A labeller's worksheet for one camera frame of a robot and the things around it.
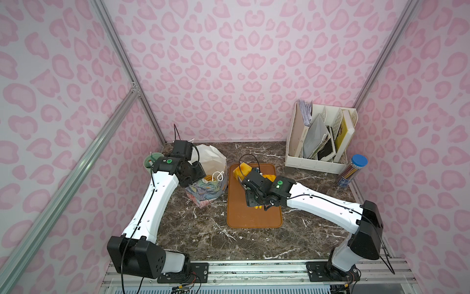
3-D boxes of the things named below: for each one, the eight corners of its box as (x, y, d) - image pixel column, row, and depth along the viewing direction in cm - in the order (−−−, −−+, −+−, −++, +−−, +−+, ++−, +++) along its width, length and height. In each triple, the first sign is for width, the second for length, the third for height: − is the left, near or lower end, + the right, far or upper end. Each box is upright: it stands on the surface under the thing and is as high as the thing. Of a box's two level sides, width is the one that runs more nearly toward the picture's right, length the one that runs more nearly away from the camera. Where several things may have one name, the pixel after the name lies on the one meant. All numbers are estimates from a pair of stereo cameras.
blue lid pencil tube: (335, 184, 102) (352, 161, 86) (340, 175, 105) (356, 152, 90) (346, 190, 99) (365, 168, 84) (350, 180, 103) (369, 158, 88)
